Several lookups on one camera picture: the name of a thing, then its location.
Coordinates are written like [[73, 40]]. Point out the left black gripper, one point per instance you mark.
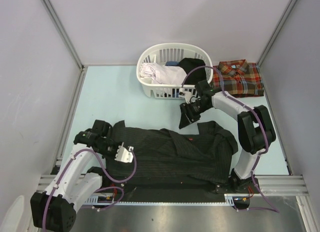
[[113, 155]]

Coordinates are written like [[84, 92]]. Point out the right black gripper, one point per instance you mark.
[[187, 117]]

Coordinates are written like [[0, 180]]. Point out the dark striped long sleeve shirt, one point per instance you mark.
[[164, 153]]

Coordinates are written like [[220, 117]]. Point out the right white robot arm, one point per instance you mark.
[[254, 125]]

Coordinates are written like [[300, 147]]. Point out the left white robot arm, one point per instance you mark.
[[55, 209]]

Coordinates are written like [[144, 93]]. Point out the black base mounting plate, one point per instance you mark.
[[183, 189]]

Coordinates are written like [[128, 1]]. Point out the white shirt in basket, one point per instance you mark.
[[154, 73]]

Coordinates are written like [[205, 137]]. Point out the blue garment in basket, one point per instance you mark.
[[172, 63]]

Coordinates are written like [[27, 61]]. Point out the red plaid folded shirt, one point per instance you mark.
[[240, 78]]

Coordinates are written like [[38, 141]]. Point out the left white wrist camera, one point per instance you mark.
[[124, 154]]

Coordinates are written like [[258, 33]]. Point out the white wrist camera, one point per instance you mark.
[[124, 154], [187, 95]]

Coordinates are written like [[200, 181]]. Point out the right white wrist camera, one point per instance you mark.
[[187, 95]]

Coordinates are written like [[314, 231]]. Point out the white slotted cable duct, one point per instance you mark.
[[93, 201]]

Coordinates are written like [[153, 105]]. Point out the right aluminium corner post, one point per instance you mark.
[[279, 26]]

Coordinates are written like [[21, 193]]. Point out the aluminium corner post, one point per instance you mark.
[[49, 7], [279, 26]]

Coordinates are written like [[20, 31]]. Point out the left aluminium corner post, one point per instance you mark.
[[49, 7]]

